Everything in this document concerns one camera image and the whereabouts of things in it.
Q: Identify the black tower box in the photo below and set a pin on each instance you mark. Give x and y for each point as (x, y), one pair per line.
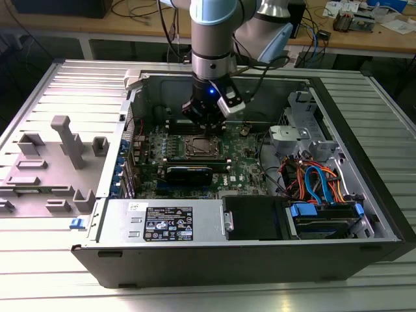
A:
(298, 16)

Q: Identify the blue expansion slot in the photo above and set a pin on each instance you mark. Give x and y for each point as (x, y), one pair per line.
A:
(164, 187)

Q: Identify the blue card retainer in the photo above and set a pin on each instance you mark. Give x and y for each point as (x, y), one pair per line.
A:
(117, 172)

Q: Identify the grey case latch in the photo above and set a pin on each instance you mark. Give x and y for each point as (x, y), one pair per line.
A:
(133, 79)

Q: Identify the silver metal bracket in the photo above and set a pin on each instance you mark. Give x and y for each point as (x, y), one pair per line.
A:
(282, 133)

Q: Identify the white code sheet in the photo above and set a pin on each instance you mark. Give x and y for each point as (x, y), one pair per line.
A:
(292, 58)

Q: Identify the green motherboard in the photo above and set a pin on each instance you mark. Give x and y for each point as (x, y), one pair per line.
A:
(242, 165)

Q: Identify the black graphics card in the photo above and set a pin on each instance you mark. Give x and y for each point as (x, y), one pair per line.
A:
(190, 177)

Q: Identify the large black box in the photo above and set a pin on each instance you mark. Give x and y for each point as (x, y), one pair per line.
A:
(65, 8)

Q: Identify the blue plastic latch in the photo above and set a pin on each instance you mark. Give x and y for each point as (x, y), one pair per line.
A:
(77, 223)

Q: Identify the silver power supply unit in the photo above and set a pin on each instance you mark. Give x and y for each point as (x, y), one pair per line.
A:
(208, 224)

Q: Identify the black PC case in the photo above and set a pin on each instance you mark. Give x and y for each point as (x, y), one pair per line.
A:
(227, 266)

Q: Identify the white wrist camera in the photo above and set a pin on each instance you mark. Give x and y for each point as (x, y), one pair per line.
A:
(229, 109)

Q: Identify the small black adapter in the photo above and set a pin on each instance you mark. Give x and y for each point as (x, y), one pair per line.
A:
(324, 34)

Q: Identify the wooden desk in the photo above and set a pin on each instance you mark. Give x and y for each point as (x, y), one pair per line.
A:
(65, 24)

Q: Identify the silver metal latch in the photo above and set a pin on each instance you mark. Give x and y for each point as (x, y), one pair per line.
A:
(227, 221)

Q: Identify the grey metal device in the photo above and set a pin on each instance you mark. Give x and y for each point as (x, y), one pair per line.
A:
(364, 22)

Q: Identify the white paper sheet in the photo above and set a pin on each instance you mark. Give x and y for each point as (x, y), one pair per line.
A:
(398, 26)
(338, 7)

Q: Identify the grey parts rack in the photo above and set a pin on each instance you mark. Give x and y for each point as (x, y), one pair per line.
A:
(48, 182)

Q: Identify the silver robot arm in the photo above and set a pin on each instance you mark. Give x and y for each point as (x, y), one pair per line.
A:
(211, 42)

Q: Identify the copper fin heat sink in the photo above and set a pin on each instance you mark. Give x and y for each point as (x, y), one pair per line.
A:
(343, 21)

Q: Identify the silver CPU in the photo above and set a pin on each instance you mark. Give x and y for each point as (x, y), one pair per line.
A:
(203, 148)

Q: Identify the silver disk bay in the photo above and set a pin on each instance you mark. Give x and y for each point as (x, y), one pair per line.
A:
(347, 165)

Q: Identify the hard disk in blue carrier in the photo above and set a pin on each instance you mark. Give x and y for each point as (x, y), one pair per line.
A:
(304, 210)

